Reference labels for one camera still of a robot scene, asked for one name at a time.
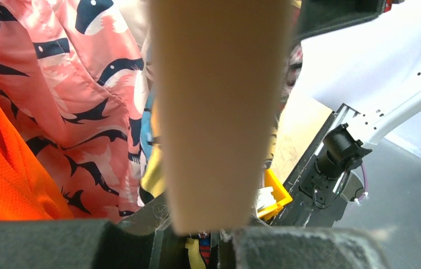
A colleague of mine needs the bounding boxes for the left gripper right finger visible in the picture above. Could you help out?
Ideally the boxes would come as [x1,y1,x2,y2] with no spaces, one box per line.
[218,217,390,268]

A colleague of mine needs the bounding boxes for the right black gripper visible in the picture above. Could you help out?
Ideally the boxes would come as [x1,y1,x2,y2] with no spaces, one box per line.
[293,0,386,40]

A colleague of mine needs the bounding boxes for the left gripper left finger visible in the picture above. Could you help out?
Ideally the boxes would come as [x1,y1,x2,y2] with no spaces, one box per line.
[0,196,175,268]

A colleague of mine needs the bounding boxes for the colourful comic print shorts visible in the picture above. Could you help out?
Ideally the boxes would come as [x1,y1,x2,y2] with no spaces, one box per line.
[137,0,304,269]

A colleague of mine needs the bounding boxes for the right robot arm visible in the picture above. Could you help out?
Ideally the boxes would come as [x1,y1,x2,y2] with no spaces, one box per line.
[296,1,421,150]

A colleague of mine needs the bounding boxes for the orange shorts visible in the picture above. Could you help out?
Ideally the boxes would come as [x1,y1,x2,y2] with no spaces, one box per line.
[0,108,73,221]

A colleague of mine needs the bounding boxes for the pink patterned shorts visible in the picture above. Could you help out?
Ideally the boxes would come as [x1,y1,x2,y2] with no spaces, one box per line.
[0,1,147,222]

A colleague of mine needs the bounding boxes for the white items in bin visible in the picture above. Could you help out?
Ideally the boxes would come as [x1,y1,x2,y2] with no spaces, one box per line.
[255,187,277,212]

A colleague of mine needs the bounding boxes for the yellow plastic bin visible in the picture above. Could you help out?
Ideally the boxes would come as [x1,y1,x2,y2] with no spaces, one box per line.
[256,169,293,221]

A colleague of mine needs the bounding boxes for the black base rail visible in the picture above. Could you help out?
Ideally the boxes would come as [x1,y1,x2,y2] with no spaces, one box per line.
[269,104,357,228]

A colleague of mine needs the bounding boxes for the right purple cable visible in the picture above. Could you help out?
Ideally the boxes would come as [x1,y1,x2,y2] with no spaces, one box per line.
[353,163,370,205]

